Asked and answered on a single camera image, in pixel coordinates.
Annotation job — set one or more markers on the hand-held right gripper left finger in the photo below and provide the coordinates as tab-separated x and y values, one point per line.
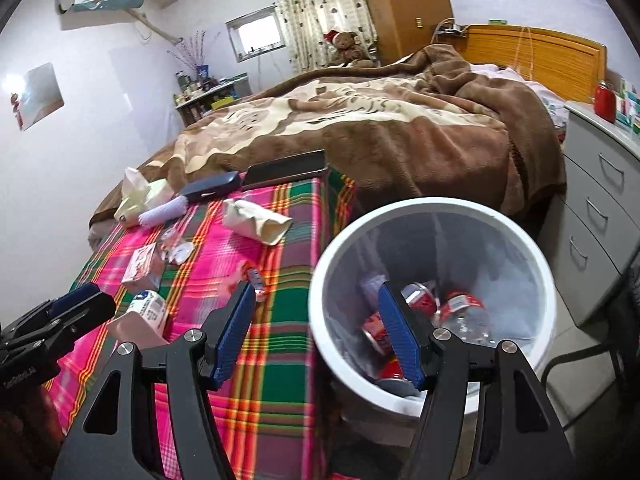
232	335

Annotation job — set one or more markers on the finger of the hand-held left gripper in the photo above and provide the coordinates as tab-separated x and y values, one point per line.
75	296
95	312

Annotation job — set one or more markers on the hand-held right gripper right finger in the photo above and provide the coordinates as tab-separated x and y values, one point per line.
400	335

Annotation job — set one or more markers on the purple white drink carton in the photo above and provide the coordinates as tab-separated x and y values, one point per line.
147	307

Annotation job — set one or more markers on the white round waste bin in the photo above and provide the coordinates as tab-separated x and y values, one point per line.
500	260

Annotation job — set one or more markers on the red drink can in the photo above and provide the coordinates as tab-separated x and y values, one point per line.
420	297
390	367
375	332

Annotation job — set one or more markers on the plaid pink green bed sheet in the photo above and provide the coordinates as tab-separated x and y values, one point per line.
280	360

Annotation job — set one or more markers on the small red white wrapper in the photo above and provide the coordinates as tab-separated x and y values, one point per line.
255	280

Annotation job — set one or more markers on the pink white small carton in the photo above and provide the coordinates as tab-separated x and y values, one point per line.
140	265

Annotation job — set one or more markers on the crumpled white wrapper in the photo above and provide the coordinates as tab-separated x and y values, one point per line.
177	252

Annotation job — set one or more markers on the green white tissue pack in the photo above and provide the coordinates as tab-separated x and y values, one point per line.
132	205

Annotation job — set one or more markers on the crumpled beige paper cup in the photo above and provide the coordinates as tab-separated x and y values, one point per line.
255	220

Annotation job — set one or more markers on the dark blue glasses case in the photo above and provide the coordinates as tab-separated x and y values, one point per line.
212	186

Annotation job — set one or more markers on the black smartphone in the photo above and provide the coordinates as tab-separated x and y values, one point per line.
285	169

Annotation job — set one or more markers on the black metal chair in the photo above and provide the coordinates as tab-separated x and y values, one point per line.
575	360

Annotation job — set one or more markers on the brown beige plush blanket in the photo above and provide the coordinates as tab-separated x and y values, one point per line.
375	130

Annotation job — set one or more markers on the cluttered white shelf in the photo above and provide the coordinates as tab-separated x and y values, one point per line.
220	95

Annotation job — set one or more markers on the grey drawer cabinet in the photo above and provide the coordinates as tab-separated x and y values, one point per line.
590	185

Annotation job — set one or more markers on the vase with purple branches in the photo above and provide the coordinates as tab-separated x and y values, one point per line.
192	57

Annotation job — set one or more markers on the air conditioner pipe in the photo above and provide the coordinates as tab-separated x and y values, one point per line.
155	30

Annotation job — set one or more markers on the white pillow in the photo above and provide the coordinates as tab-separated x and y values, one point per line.
545	97

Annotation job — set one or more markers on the teddy bear with red hat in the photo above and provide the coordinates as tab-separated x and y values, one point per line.
350	47

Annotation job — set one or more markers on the small window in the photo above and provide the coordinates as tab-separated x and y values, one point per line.
255	32

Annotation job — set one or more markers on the white power strip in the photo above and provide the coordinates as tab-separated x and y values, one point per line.
450	30

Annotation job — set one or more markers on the red bottle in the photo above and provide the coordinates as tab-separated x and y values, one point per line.
605	102

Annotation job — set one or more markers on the wooden headboard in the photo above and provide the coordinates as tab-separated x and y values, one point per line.
550	60

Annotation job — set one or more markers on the green white boxes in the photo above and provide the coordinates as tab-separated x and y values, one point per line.
629	107

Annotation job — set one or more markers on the wooden wardrobe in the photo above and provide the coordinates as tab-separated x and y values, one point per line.
400	0

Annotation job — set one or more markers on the patterned curtain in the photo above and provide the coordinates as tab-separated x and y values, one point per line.
310	5

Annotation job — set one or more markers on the silver wall poster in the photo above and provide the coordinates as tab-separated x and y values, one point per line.
40	92

